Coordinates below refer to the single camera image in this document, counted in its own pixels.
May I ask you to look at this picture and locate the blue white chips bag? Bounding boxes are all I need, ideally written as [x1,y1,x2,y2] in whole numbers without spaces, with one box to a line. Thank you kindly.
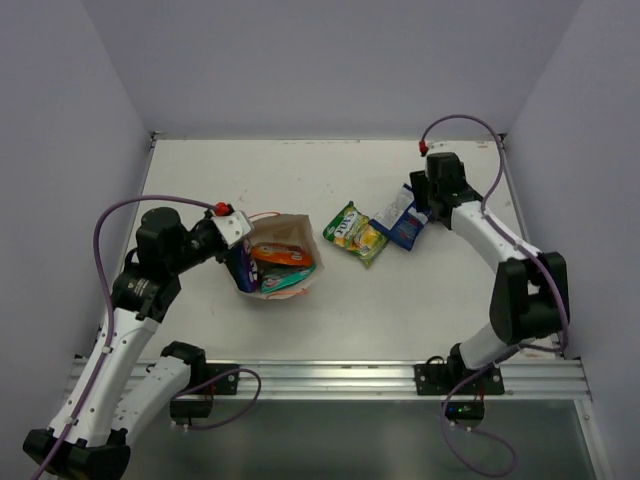
[369,184,430,251]

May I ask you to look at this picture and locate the orange fruit candy packet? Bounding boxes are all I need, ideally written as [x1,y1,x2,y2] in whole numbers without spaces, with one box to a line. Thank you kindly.
[252,242,314,267]

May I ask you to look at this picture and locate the yellow green candy packet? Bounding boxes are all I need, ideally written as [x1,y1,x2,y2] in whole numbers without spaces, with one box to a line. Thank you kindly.
[322,201,388,268]

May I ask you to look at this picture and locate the white paper bag orange handles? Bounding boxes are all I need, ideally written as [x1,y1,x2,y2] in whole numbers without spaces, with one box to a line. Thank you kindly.
[227,211,323,300]

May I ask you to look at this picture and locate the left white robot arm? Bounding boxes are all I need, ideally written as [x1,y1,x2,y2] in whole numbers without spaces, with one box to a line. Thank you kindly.
[23,203,253,479]

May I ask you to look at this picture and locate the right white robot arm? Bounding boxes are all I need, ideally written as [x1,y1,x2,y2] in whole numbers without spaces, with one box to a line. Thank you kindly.
[410,152,570,393]

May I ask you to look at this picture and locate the green snack packet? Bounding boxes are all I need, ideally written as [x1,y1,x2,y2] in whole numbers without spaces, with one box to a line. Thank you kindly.
[260,265,316,294]

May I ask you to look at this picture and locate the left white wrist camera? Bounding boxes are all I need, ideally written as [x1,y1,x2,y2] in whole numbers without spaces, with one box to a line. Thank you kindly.
[212,211,254,249]

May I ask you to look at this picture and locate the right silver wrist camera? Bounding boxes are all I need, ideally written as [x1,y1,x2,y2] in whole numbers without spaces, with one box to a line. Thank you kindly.
[427,142,452,155]

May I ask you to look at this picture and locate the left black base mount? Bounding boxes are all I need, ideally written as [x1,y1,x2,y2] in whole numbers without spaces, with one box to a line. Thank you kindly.
[169,363,239,424]

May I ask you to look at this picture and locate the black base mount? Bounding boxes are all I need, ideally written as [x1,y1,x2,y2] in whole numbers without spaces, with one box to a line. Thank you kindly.
[169,363,239,424]
[413,356,506,427]

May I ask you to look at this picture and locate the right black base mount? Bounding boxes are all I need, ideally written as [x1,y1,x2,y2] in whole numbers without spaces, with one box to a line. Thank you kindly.
[413,356,506,427]

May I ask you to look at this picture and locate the aluminium front rail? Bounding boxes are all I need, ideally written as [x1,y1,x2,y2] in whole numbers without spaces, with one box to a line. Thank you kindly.
[69,357,591,401]

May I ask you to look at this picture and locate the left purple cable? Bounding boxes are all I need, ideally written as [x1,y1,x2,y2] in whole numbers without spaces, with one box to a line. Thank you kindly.
[29,194,231,480]

